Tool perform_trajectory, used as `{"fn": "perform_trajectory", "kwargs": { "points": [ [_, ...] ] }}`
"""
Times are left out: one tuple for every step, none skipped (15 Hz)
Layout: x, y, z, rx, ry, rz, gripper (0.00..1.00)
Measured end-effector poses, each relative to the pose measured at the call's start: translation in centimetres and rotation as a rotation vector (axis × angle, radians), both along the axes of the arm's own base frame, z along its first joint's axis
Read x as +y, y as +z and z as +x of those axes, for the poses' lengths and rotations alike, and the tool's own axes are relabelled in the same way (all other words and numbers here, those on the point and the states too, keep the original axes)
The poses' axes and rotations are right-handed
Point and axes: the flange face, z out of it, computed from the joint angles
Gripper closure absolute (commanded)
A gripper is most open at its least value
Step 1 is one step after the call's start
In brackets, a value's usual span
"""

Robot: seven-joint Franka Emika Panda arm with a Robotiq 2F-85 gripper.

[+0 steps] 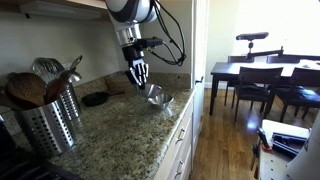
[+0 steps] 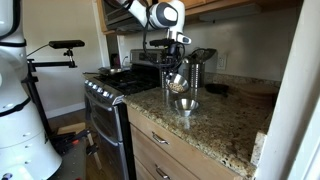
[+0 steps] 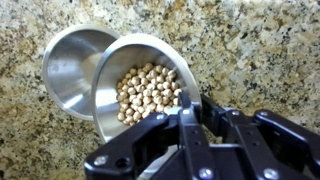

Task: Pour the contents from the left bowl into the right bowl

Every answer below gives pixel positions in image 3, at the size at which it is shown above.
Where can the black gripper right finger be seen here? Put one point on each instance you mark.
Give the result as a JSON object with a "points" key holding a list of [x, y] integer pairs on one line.
{"points": [[266, 140]]}

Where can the small steel bowl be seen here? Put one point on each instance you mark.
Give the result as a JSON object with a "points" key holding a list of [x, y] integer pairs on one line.
{"points": [[110, 100]]}

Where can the large steel bowl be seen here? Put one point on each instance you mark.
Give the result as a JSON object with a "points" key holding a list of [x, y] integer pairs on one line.
{"points": [[66, 66]]}

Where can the pile of chickpeas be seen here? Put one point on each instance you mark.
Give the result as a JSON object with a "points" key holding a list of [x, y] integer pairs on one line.
{"points": [[146, 93]]}

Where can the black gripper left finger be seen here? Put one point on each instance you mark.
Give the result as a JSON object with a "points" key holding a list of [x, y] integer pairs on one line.
{"points": [[126, 150]]}

